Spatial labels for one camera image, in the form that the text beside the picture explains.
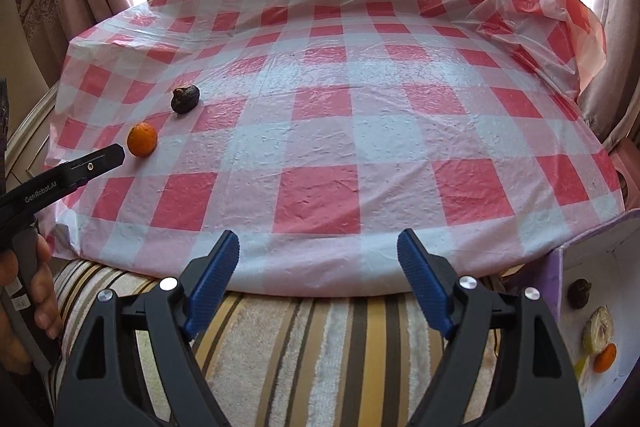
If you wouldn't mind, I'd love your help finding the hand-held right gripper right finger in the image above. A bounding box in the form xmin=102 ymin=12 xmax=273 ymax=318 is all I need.
xmin=396 ymin=228 xmax=586 ymax=427

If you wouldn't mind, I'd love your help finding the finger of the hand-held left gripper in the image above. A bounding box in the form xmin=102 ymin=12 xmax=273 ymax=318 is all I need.
xmin=60 ymin=144 xmax=126 ymax=188

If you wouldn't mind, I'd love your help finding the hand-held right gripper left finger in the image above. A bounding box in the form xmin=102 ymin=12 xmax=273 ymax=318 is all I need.
xmin=52 ymin=229 xmax=241 ymax=427

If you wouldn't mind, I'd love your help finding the orange tangerine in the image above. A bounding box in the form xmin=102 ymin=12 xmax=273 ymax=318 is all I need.
xmin=593 ymin=343 xmax=618 ymax=374
xmin=127 ymin=122 xmax=159 ymax=158

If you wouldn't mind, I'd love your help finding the dark wrinkled fruit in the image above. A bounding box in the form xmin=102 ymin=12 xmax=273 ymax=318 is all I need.
xmin=170 ymin=85 xmax=201 ymax=114
xmin=568 ymin=278 xmax=595 ymax=309

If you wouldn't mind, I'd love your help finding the green fruit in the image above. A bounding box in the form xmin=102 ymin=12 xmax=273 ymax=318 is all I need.
xmin=581 ymin=305 xmax=615 ymax=354

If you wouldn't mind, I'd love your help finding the white box container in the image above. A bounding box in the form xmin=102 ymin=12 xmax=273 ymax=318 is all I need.
xmin=542 ymin=207 xmax=640 ymax=427

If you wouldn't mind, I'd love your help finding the person's left hand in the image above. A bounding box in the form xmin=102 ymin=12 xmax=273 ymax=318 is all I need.
xmin=0 ymin=234 xmax=65 ymax=375

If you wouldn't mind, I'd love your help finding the cream ornate cabinet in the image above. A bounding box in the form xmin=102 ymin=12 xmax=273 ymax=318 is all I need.
xmin=5 ymin=84 xmax=58 ymax=188

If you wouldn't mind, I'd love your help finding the striped towel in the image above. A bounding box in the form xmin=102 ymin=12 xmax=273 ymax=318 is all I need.
xmin=45 ymin=257 xmax=506 ymax=427

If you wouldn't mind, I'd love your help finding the red white checkered tablecloth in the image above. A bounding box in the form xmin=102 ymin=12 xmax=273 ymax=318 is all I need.
xmin=40 ymin=0 xmax=626 ymax=298

